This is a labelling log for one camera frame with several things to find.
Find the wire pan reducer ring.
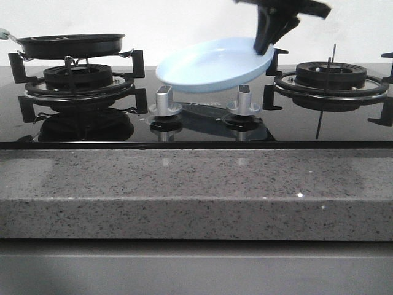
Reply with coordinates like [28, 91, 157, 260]
[17, 48, 135, 68]

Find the black right gas burner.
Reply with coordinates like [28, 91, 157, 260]
[295, 61, 367, 89]

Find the black gas burner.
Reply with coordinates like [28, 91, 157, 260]
[44, 64, 113, 90]
[295, 61, 367, 89]

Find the black left pan support grate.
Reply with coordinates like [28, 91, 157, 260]
[9, 50, 147, 123]

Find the black right pan support grate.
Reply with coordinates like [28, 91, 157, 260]
[262, 49, 392, 126]

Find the black glass gas hob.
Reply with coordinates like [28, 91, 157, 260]
[1, 67, 392, 149]

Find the silver right stove knob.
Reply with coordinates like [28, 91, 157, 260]
[226, 84, 261, 116]

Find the black frying pan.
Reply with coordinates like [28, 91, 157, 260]
[1, 29, 125, 60]

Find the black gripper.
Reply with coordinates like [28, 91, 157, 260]
[235, 0, 331, 55]

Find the black pan support grate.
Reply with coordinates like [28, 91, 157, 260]
[262, 49, 392, 126]
[9, 50, 147, 123]

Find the silver stove knob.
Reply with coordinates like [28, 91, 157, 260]
[226, 84, 261, 116]
[149, 85, 182, 117]

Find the silver left stove knob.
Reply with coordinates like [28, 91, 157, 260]
[149, 85, 182, 117]

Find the black left gas burner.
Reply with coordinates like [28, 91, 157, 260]
[44, 64, 113, 90]

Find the light blue plate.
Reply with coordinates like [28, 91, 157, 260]
[156, 37, 275, 93]

